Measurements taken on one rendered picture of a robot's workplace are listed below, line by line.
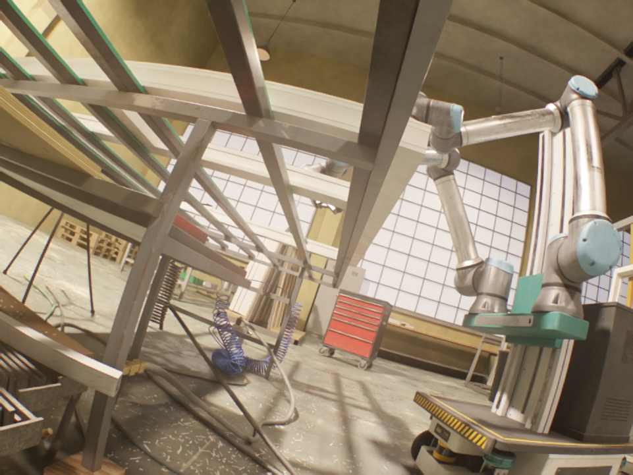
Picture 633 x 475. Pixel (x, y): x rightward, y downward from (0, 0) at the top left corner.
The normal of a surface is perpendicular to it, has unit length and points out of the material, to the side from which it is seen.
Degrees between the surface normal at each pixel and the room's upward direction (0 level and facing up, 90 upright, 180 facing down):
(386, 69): 180
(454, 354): 90
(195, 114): 90
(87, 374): 90
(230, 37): 180
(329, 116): 90
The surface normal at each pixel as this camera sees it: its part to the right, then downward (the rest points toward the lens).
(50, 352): 0.31, -0.11
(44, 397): 0.95, 0.30
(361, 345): -0.36, -0.32
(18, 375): -0.03, -0.23
